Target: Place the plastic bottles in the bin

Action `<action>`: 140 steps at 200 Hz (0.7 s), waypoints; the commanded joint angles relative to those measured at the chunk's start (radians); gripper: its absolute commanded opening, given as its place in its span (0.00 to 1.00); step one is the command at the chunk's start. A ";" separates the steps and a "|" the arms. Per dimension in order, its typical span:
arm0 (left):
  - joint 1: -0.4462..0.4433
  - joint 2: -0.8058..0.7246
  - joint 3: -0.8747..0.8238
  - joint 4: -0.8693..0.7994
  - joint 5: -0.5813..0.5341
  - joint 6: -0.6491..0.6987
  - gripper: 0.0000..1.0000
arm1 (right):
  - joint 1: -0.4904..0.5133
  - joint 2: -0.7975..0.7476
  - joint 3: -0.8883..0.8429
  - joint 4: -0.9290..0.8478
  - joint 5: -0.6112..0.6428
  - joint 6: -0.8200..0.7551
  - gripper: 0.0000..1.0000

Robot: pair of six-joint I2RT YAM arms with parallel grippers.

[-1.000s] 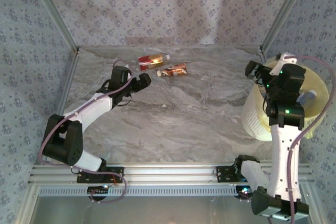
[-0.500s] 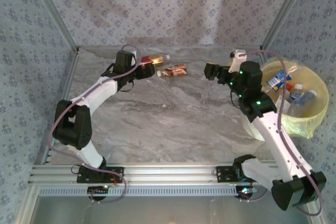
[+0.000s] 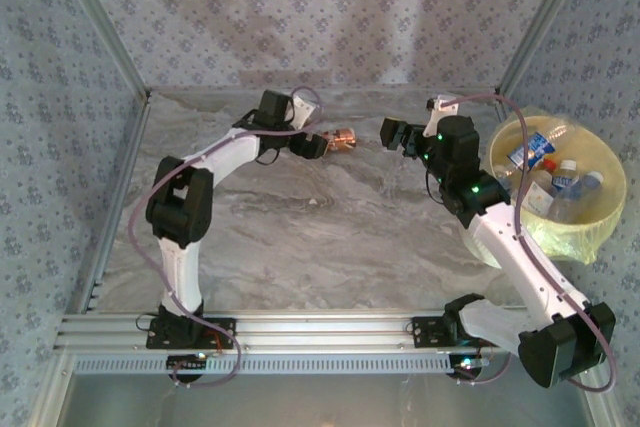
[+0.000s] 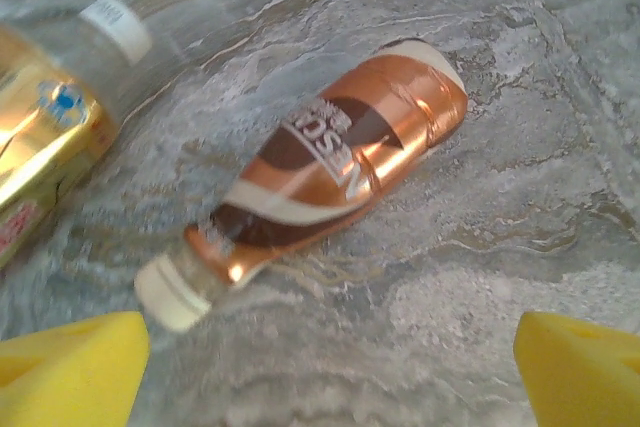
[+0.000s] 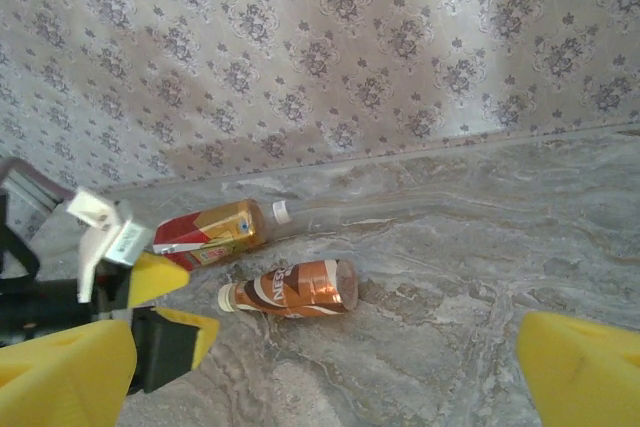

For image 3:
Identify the yellow plastic bin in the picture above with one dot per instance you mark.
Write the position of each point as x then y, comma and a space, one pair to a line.
607, 227

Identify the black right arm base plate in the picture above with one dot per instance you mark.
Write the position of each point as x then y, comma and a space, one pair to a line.
427, 332

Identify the aluminium frame side rail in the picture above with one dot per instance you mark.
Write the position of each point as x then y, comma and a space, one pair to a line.
131, 147
499, 104

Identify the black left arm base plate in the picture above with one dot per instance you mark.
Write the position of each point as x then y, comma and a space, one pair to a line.
220, 334

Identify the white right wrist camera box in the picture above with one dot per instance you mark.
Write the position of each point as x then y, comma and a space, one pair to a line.
437, 117

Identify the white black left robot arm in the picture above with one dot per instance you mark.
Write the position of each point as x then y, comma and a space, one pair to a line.
180, 267

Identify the black control box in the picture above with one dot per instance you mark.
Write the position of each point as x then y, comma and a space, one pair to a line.
462, 368
185, 367

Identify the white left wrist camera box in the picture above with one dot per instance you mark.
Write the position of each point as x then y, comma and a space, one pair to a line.
302, 109

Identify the copper coloured bottle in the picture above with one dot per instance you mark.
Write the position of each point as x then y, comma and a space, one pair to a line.
342, 141

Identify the clear bottle white label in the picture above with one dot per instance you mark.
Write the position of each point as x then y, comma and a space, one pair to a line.
537, 197

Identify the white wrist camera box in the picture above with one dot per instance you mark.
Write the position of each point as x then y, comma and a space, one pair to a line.
302, 109
437, 117

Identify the cream ribbed plastic bin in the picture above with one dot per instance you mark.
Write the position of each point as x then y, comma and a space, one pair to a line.
470, 244

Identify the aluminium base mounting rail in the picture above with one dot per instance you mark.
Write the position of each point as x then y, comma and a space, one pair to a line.
325, 329

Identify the aluminium frame corner post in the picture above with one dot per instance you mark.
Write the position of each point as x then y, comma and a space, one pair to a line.
540, 22

